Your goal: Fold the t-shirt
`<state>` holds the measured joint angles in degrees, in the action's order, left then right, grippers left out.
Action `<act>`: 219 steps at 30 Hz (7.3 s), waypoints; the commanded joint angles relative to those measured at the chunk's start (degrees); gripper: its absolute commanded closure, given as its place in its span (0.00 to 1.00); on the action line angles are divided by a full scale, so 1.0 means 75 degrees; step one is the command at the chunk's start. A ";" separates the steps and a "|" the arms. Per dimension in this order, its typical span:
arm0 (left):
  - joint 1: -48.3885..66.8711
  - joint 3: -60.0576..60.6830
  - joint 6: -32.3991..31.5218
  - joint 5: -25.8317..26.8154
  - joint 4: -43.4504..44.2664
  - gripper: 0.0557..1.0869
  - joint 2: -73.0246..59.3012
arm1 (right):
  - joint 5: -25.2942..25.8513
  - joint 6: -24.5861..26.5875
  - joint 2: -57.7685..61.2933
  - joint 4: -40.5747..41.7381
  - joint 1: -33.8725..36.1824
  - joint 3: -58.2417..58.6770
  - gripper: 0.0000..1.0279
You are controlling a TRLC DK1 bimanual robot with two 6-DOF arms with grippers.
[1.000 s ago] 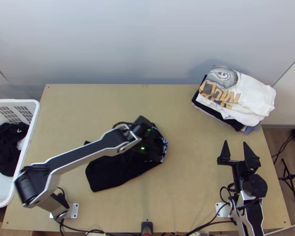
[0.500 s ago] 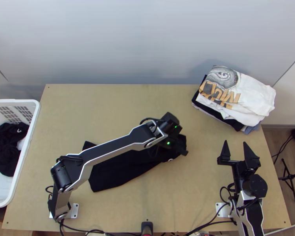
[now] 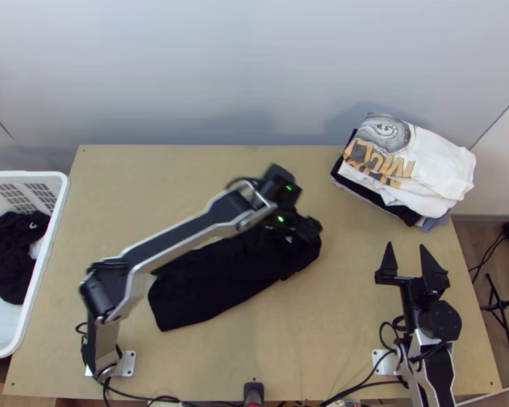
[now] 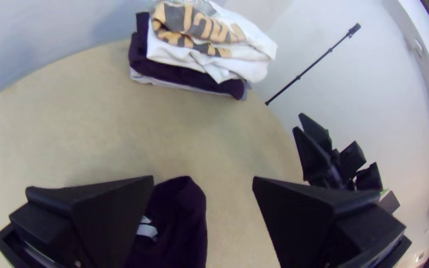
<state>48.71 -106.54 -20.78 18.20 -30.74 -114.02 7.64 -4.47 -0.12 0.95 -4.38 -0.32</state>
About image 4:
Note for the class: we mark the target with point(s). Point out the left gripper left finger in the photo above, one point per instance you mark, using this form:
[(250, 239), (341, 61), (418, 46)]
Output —
[(102, 216)]

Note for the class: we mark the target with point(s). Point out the pile of folded clothes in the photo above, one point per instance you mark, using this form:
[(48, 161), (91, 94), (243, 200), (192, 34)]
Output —
[(207, 56)]

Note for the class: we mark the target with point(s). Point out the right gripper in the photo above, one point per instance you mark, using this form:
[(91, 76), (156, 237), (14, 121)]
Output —
[(350, 163)]

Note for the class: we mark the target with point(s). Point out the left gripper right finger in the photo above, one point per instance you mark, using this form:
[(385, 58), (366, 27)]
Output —
[(304, 223)]

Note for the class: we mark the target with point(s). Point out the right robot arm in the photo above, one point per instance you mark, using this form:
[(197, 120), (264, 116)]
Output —
[(389, 203)]

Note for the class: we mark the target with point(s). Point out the black t-shirt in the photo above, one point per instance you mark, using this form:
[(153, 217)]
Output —
[(179, 223)]

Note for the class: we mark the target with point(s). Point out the black tripod stand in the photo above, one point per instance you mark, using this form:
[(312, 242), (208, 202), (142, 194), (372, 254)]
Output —
[(313, 64)]

